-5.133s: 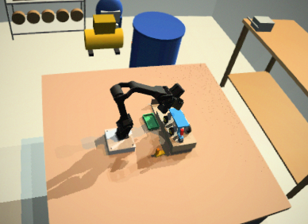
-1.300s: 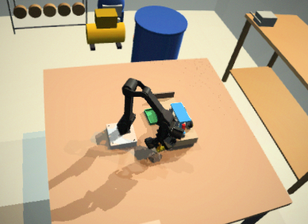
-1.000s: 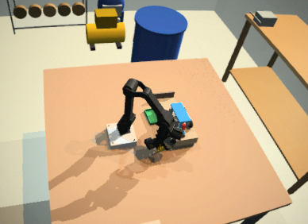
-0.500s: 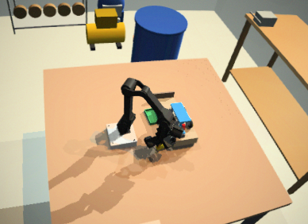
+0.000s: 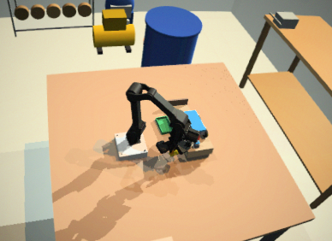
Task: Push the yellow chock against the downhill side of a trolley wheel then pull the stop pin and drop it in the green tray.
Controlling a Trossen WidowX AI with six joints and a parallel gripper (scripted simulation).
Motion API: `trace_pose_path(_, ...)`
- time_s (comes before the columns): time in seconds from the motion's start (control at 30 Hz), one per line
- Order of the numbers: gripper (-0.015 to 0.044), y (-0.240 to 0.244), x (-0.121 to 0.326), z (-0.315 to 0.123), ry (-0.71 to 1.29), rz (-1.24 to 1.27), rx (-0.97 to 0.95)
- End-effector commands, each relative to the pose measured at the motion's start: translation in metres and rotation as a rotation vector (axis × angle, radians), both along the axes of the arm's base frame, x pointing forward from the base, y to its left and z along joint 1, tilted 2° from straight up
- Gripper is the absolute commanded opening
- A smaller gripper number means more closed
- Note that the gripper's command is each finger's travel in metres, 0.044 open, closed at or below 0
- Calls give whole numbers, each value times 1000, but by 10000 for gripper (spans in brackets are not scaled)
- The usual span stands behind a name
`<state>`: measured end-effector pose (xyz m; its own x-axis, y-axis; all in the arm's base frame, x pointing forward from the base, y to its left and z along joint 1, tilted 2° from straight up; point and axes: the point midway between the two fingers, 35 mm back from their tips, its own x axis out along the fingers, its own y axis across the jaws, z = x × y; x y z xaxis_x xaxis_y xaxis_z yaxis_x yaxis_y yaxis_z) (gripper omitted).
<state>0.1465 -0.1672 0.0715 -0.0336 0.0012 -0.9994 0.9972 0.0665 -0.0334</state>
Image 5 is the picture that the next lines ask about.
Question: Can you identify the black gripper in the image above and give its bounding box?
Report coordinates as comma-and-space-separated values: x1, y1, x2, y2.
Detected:
156, 132, 189, 154

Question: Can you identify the tan wooden ramp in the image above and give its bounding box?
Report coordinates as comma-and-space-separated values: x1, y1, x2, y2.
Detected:
167, 98, 214, 162

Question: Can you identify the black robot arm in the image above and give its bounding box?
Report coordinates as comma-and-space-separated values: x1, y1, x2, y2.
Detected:
125, 82, 200, 155

